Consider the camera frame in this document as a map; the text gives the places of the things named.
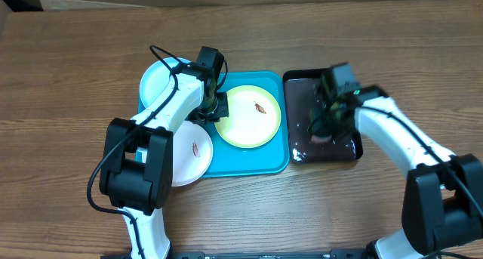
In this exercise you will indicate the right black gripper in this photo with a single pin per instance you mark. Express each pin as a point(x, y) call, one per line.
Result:
point(326, 115)

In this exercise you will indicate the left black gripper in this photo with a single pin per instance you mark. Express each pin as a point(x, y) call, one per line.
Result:
point(222, 111)

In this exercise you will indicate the green scrubbing sponge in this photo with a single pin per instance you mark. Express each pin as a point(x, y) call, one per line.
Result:
point(320, 133)

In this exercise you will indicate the light blue plate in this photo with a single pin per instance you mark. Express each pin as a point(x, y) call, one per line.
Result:
point(156, 81)

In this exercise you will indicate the yellow-green plate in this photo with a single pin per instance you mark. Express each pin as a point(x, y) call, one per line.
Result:
point(254, 117)

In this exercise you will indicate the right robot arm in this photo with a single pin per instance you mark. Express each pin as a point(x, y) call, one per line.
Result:
point(442, 205)

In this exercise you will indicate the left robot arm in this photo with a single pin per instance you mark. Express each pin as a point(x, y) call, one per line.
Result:
point(134, 177)

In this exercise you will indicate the black rectangular tray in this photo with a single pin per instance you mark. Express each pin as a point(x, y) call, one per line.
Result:
point(300, 98)

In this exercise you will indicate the teal plastic tray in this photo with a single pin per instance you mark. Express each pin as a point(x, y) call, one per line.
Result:
point(229, 160)

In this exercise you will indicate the pink white plate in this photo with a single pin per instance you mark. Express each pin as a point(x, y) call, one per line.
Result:
point(193, 153)

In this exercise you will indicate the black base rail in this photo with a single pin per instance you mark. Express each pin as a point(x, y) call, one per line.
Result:
point(336, 253)

